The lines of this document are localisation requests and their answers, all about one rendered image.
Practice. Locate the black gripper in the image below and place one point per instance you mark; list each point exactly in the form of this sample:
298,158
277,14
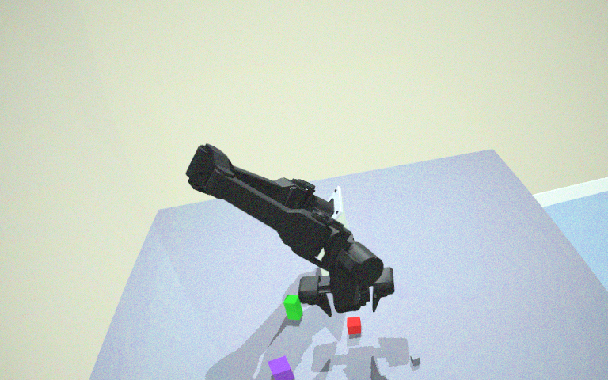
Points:
314,293

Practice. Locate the green block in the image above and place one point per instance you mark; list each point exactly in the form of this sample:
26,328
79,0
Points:
295,315
292,303

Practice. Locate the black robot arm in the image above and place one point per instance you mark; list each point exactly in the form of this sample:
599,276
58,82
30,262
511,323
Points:
301,219

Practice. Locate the red block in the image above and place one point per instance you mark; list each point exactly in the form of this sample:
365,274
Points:
354,325

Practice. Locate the purple cube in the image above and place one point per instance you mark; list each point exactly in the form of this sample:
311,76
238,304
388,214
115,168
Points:
281,369

